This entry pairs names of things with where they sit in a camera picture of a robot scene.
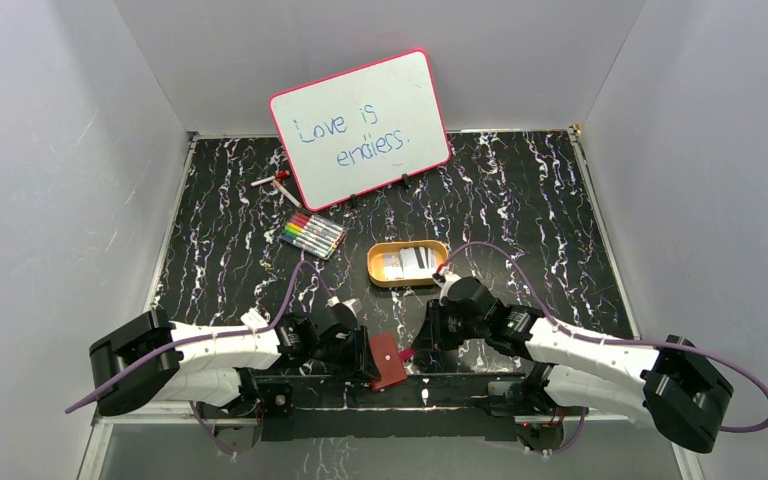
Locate pink framed whiteboard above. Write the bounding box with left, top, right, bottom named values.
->
left=269, top=49, right=451, bottom=212

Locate red card holder wallet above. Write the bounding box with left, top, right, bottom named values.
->
left=370, top=333, right=415, bottom=392

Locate red capped white marker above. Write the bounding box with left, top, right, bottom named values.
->
left=250, top=170, right=290, bottom=187

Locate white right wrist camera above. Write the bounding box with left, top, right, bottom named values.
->
left=432, top=266, right=461, bottom=301

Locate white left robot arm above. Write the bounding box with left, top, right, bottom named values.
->
left=89, top=302, right=381, bottom=417

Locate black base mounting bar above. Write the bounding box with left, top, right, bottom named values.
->
left=195, top=374, right=587, bottom=452

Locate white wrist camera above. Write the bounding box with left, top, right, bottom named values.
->
left=432, top=266, right=461, bottom=301
left=326, top=296, right=362, bottom=325

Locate stack of silver cards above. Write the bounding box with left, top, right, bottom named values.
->
left=382, top=247, right=438, bottom=281

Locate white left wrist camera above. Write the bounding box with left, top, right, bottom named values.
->
left=326, top=296, right=362, bottom=325

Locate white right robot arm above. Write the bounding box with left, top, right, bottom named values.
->
left=412, top=272, right=734, bottom=453

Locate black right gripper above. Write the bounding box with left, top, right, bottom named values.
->
left=411, top=299, right=488, bottom=351

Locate orange card tray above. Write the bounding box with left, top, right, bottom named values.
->
left=367, top=240, right=449, bottom=288

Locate pack of coloured markers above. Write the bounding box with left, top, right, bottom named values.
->
left=280, top=211, right=346, bottom=260

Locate white marker pen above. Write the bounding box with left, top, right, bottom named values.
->
left=272, top=180, right=301, bottom=208

